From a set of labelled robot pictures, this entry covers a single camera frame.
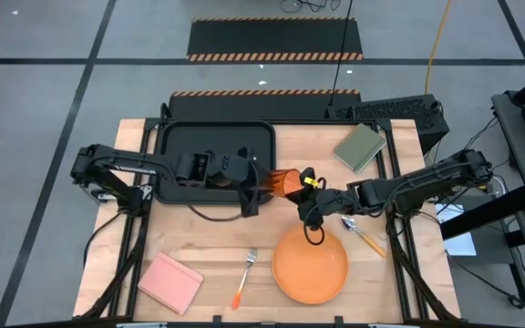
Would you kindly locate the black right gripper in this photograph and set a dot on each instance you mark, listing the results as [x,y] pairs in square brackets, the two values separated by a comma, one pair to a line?
[331,202]

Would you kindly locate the narrow hazard striped floor mat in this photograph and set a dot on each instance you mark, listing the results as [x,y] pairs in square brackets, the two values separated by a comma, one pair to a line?
[262,107]

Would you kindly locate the green notebook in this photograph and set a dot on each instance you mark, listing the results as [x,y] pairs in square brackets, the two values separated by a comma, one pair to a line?
[359,148]

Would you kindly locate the black plastic tray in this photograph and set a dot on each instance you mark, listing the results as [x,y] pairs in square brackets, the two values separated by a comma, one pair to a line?
[217,134]

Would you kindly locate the black aluminium table frame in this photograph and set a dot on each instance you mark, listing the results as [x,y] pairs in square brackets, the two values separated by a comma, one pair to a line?
[317,122]

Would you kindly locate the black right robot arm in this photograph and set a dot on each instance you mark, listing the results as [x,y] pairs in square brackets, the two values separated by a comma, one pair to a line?
[426,182]

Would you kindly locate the pink notebook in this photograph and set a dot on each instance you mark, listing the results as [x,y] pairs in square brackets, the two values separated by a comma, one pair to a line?
[169,282]

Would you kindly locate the orange translucent cup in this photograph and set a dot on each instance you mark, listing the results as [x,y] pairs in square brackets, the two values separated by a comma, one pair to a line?
[285,182]

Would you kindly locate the orange round plate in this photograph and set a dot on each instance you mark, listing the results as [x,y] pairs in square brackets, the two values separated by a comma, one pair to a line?
[310,273]

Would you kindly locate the large hazard striped floor mat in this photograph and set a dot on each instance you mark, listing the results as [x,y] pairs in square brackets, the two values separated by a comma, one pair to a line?
[271,38]

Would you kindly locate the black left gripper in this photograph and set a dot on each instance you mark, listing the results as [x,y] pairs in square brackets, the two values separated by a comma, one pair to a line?
[230,171]

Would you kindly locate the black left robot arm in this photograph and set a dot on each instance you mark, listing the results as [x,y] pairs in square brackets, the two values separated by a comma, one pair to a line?
[126,161]

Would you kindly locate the white paper sheet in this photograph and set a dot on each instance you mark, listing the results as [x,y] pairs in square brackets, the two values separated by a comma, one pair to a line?
[460,243]

